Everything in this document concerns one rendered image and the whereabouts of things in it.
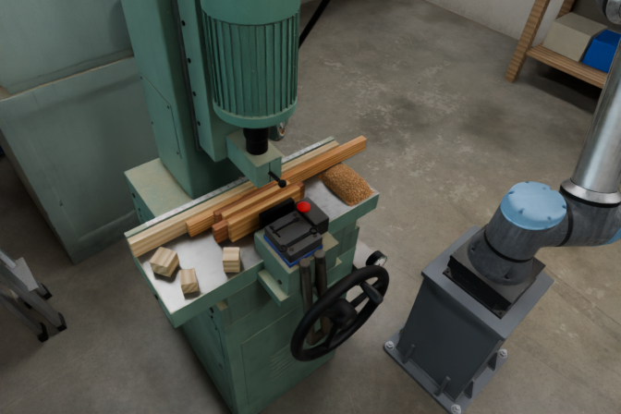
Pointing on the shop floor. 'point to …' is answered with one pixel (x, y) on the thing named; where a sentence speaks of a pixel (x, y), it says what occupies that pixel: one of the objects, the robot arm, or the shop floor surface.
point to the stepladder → (16, 273)
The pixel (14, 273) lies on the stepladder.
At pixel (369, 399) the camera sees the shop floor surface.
